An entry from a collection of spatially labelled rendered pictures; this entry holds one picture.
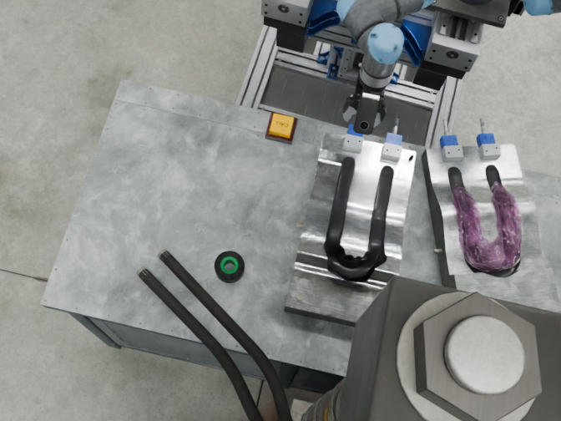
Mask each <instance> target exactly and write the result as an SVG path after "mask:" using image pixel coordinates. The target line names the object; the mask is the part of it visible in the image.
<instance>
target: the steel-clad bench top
mask: <svg viewBox="0 0 561 421"><path fill-rule="evenodd" d="M270 114H271V112H267V111H263V110H259V109H252V108H249V107H245V106H241V105H237V104H230V103H226V102H222V101H219V100H215V99H208V98H204V97H200V96H196V95H193V94H186V93H181V92H178V91H174V90H170V89H163V88H160V87H155V86H152V85H147V84H141V83H137V82H133V81H129V80H125V79H121V81H120V84H119V87H118V90H117V93H116V95H115V97H114V101H113V103H112V106H111V109H110V111H109V115H108V118H107V120H106V122H105V125H104V129H103V131H102V134H101V136H100V139H99V142H98V145H97V148H96V150H95V152H94V155H93V159H92V161H91V164H90V166H89V169H88V173H87V175H86V178H85V180H84V183H83V187H82V189H81V191H80V194H79V197H78V200H77V203H76V206H75V207H74V210H73V214H72V216H71V219H70V222H69V224H68V228H67V230H66V233H65V235H64V238H63V242H62V244H61V246H60V249H59V252H58V255H57V258H56V261H55V263H54V265H53V269H52V272H51V274H50V277H49V279H48V283H47V286H46V288H45V291H44V293H43V297H42V300H41V302H40V305H44V306H48V307H54V308H57V309H61V310H65V311H69V312H75V313H78V314H83V315H86V316H90V317H96V318H100V319H104V320H107V321H111V322H117V323H121V324H124V325H129V326H132V327H138V328H142V329H146V330H150V331H153V332H159V333H163V334H167V335H170V336H174V337H181V338H184V339H188V340H191V341H196V342H201V341H200V340H199V339H198V338H197V337H196V336H195V335H194V334H193V333H192V332H191V331H190V330H189V329H188V328H187V326H186V325H185V324H184V323H183V322H182V321H181V320H180V319H179V318H178V317H177V316H176V315H175V314H174V313H173V312H172V311H171V310H170V309H169V308H168V307H167V306H166V305H165V304H164V302H163V301H162V300H161V299H160V298H159V297H158V296H157V295H156V294H155V293H154V292H153V291H152V290H151V289H150V288H149V287H148V286H147V285H146V284H145V283H144V282H143V281H142V279H141V278H140V277H139V276H138V275H137V274H136V273H137V270H138V269H139V268H140V267H142V266H145V267H146V268H147V269H148V270H149V271H150V272H151V273H152V274H153V275H154V276H155V277H156V278H157V279H158V280H159V281H160V282H161V283H162V284H163V285H164V286H165V287H166V288H167V289H168V290H169V291H170V292H171V293H172V294H173V296H174V297H175V298H176V299H177V300H178V301H179V302H180V303H181V304H182V305H183V306H184V307H185V308H186V309H187V310H188V311H189V312H190V313H191V314H192V315H193V316H194V317H195V318H196V319H197V320H198V321H199V322H200V323H201V324H202V325H203V326H204V327H205V328H206V329H207V330H208V331H209V332H210V333H211V335H212V336H213V337H214V338H215V339H216V340H217V341H218V342H219V343H220V344H221V346H222V347H223V348H227V349H230V350H234V351H237V352H241V353H248V352H247V351H246V350H245V349H244V348H243V347H242V346H241V345H240V344H239V343H238V342H237V341H236V340H235V339H234V338H233V337H232V336H231V335H230V334H229V333H228V331H227V330H226V329H225V328H224V327H223V326H222V325H221V324H220V323H219V322H218V321H217V320H216V318H215V317H214V316H213V315H212V314H211V313H210V312H209V311H208V310H207V309H206V308H205V306H204V305H203V304H202V303H201V302H200V301H199V300H198V299H197V298H196V297H195V296H194V295H193V293H192V292H191V291H190V290H189V289H188V288H187V287H186V286H185V285H184V284H183V283H182V282H181V280H180V279H179V278H178V277H177V276H176V275H175V274H174V273H173V272H172V271H171V270H170V269H169V268H168V267H167V266H166V265H165V264H164V263H163V262H162V261H161V260H160V259H159V257H158V253H159V251H161V250H162V249H166V250H167V251H168V252H169V253H170V254H171V255H172V256H173V257H174V258H175V259H176V260H177V261H178V262H179V263H180V264H181V265H182V266H183V268H184V269H185V270H186V271H187V272H188V273H189V274H190V275H191V276H192V277H193V278H194V279H195V280H196V281H197V282H198V283H199V284H200V285H201V286H202V287H203V288H204V289H205V290H206V291H207V292H208V293H209V294H210V295H211V296H212V297H213V298H214V299H215V301H216V302H217V303H218V304H219V305H220V306H221V307H222V308H223V309H224V310H225V311H226V312H227V313H228V314H229V315H230V317H231V318H232V319H233V320H234V321H235V322H236V323H237V324H238V325H239V326H240V327H241V328H242V329H243V330H244V331H245V332H246V333H247V335H248V336H249V337H250V338H251V339H252V340H253V341H254V342H255V343H256V344H257V345H258V346H259V347H260V349H261V350H262V351H263V352H264V354H265V355H266V356H267V357H268V358H269V359H272V360H276V361H280V362H283V363H290V364H294V365H297V366H301V367H304V368H311V369H315V370H318V371H322V372H326V373H332V374H335V375H340V376H343V377H345V376H346V370H347V366H348V362H349V357H350V352H351V344H352V339H353V334H354V330H355V328H354V327H349V326H346V325H342V324H338V323H334V322H328V321H324V320H321V319H317V318H313V317H307V316H303V315H299V314H295V313H292V312H285V311H284V309H285V305H286V298H287V295H288V291H289V287H290V284H291V277H292V272H293V269H294V265H295V261H296V254H297V251H298V247H299V243H300V239H301V233H302V229H301V228H300V227H296V223H304V221H305V217H306V211H307V206H308V203H309V199H310V195H311V188H312V185H313V180H314V177H315V173H316V167H317V162H318V159H319V155H320V151H321V144H322V140H323V137H324V133H325V131H326V132H330V133H334V134H341V135H345V136H346V134H347V131H348V129H342V128H338V127H334V126H330V125H326V124H319V123H316V122H311V121H308V120H304V119H298V120H297V124H296V130H295V133H294V137H293V140H292V144H291V145H289V144H285V143H281V142H278V141H274V140H270V139H265V132H266V130H267V126H268V123H269V119H270ZM316 127H317V128H316ZM313 141H314V143H313ZM401 146H402V148H403V149H405V150H411V151H416V152H417V153H416V159H415V164H414V169H413V174H412V183H411V187H410V192H409V197H408V202H407V210H406V215H405V221H404V231H403V246H402V260H401V265H400V270H399V274H398V276H403V277H406V278H410V279H414V280H418V281H421V282H428V283H431V284H435V285H439V286H442V278H441V272H440V267H439V262H438V257H437V254H434V252H433V251H434V250H436V249H437V248H436V242H435V237H434V232H433V227H432V217H431V211H430V206H429V201H428V196H427V187H426V181H425V176H424V171H423V166H422V154H423V153H424V151H425V149H431V148H428V147H423V146H420V145H413V144H408V143H405V142H402V143H401ZM520 170H521V174H522V178H523V182H524V184H525V186H526V188H527V189H528V192H529V194H530V195H531V196H532V198H533V201H534V203H535V205H536V209H537V212H538V224H539V234H540V242H541V249H542V255H543V262H544V266H545V268H553V275H554V279H555V283H556V287H557V291H558V297H559V301H560V305H561V177H557V176H553V175H546V174H543V173H538V172H535V171H531V170H525V169H520ZM224 251H235V252H237V253H238V254H240V255H241V256H242V258H243V260H244V263H245V272H244V274H243V276H242V278H241V279H239V281H237V282H233V283H226V282H223V281H221V280H220V279H219V278H218V277H217V276H216V274H215V259H216V258H217V256H218V255H219V254H221V253H222V252H224ZM248 354H249V353H248Z"/></svg>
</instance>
